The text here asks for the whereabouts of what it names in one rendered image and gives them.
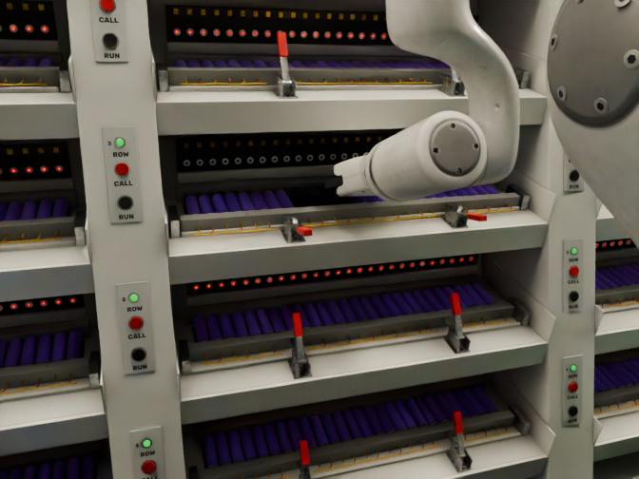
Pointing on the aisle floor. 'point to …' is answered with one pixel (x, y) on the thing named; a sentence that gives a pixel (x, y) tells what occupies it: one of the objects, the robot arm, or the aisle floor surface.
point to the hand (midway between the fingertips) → (352, 186)
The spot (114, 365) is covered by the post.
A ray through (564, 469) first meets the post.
